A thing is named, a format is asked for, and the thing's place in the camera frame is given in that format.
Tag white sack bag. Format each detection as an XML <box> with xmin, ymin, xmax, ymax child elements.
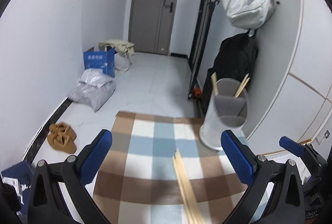
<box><xmin>114</xmin><ymin>53</ymin><xmax>131</xmax><ymax>72</ymax></box>

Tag black metal door frame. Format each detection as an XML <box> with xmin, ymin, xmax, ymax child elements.
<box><xmin>188</xmin><ymin>0</ymin><xmax>220</xmax><ymax>99</ymax></box>

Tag orange black toy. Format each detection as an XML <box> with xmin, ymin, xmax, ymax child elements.
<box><xmin>191</xmin><ymin>88</ymin><xmax>202</xmax><ymax>100</ymax></box>

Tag white cabinet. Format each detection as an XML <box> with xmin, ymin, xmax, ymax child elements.
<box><xmin>248</xmin><ymin>0</ymin><xmax>331</xmax><ymax>154</ymax></box>

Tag black hanging backpack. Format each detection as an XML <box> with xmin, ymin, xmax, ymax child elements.
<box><xmin>200</xmin><ymin>31</ymin><xmax>258</xmax><ymax>113</ymax></box>

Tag grey plastic parcel bag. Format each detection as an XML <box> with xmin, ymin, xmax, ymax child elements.
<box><xmin>67</xmin><ymin>81</ymin><xmax>116</xmax><ymax>112</ymax></box>

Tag wooden chopsticks bundle on mat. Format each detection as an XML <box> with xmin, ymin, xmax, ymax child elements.
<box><xmin>172</xmin><ymin>149</ymin><xmax>204</xmax><ymax>224</ymax></box>

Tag grey brown door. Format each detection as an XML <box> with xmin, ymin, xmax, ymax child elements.
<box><xmin>128</xmin><ymin>0</ymin><xmax>177</xmax><ymax>55</ymax></box>

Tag white plastic parcel bag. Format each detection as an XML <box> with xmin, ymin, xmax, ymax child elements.
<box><xmin>79</xmin><ymin>68</ymin><xmax>113</xmax><ymax>88</ymax></box>

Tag wall socket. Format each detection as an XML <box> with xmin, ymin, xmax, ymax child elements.
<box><xmin>323</xmin><ymin>130</ymin><xmax>330</xmax><ymax>139</ymax></box>

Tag white mesh utensil holder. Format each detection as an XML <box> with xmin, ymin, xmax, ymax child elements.
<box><xmin>199</xmin><ymin>78</ymin><xmax>249</xmax><ymax>151</ymax></box>

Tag brown slippers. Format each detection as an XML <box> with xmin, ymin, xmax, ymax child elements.
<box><xmin>47</xmin><ymin>122</ymin><xmax>77</xmax><ymax>154</ymax></box>

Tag white sling bag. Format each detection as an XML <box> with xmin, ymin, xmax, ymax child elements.
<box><xmin>221</xmin><ymin>0</ymin><xmax>276</xmax><ymax>30</ymax></box>

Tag beige cloth on bag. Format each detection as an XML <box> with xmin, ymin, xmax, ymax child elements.
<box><xmin>99</xmin><ymin>39</ymin><xmax>134</xmax><ymax>57</ymax></box>

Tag plaid checkered mat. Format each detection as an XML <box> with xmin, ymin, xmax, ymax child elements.
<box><xmin>93</xmin><ymin>111</ymin><xmax>247</xmax><ymax>223</ymax></box>

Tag wooden chopstick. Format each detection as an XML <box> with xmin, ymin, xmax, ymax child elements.
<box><xmin>234</xmin><ymin>73</ymin><xmax>250</xmax><ymax>98</ymax></box>
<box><xmin>211</xmin><ymin>73</ymin><xmax>218</xmax><ymax>96</ymax></box>

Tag blue cardboard box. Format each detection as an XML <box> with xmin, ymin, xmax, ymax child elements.
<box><xmin>83</xmin><ymin>48</ymin><xmax>115</xmax><ymax>78</ymax></box>

